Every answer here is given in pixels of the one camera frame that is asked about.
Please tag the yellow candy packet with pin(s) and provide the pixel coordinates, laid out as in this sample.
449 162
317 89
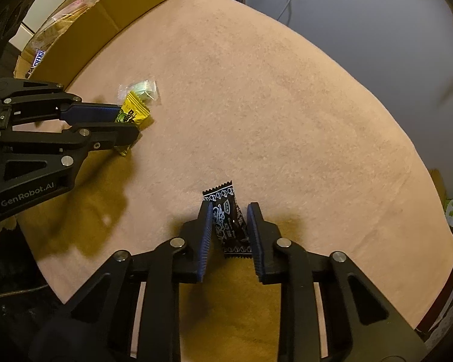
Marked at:
136 113

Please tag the sliced bread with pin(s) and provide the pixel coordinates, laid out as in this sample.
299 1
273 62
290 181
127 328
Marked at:
75 7

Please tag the beige felt tablecloth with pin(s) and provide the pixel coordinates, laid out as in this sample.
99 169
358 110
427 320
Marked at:
287 139

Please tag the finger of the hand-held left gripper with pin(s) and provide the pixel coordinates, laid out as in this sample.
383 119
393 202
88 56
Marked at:
94 112
109 135

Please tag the clear packet green candy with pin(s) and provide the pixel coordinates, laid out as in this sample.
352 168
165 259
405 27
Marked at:
143 88

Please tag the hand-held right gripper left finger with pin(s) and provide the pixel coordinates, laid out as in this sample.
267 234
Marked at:
205 233

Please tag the brown cardboard box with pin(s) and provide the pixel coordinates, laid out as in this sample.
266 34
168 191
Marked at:
136 3

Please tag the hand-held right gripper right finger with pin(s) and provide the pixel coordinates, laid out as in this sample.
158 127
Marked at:
256 237

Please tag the black white-print candy packet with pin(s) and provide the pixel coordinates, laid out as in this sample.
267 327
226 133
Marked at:
230 230

